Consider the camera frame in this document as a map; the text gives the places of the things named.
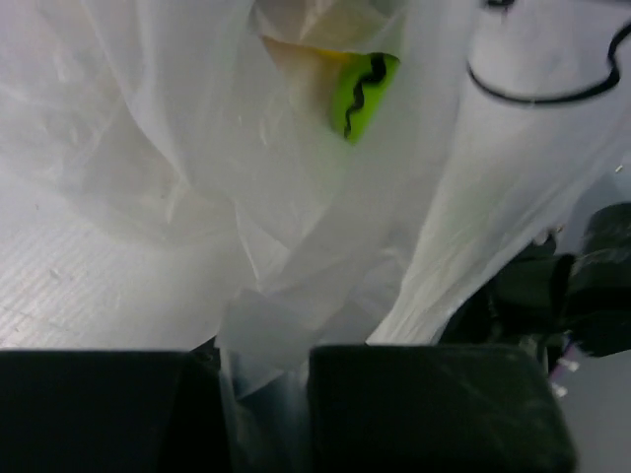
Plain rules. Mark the translucent plastic bag lemon print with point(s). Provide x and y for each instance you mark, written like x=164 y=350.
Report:
x=169 y=172

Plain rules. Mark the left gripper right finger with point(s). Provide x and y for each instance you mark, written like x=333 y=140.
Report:
x=445 y=408

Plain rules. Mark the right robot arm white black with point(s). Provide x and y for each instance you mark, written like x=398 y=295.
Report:
x=553 y=298

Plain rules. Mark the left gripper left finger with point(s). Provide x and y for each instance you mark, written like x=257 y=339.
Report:
x=111 y=411

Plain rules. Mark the green fake watermelon ball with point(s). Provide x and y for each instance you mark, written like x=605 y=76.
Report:
x=360 y=87

